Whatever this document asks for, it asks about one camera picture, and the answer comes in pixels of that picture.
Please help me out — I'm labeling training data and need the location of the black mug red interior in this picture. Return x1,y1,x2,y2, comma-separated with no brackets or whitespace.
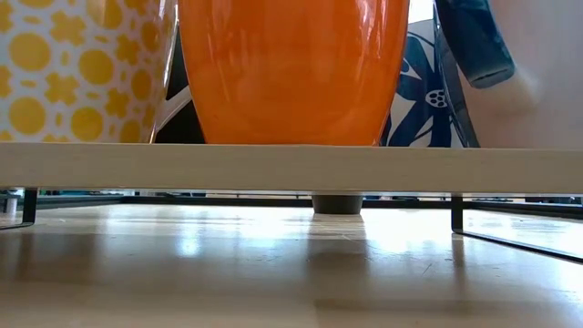
154,26,207,145

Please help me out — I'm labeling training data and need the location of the black aluminium rig frame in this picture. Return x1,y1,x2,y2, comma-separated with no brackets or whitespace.
0,193,583,220

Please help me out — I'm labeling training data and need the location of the white wooden shelf rack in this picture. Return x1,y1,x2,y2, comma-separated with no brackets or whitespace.
0,141,583,264

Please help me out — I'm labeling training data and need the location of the blue flower patterned mug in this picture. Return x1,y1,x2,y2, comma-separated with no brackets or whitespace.
380,17,470,148

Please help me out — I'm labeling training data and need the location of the yellow patterned white mug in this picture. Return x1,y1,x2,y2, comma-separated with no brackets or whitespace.
0,0,193,145

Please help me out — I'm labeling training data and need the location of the plain orange mug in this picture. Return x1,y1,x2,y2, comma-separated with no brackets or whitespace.
178,0,411,147

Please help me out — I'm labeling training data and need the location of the blue and white mug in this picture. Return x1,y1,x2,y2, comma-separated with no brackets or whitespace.
432,0,583,149

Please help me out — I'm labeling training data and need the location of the green plant in black pot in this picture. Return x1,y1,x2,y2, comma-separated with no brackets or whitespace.
312,194,364,216

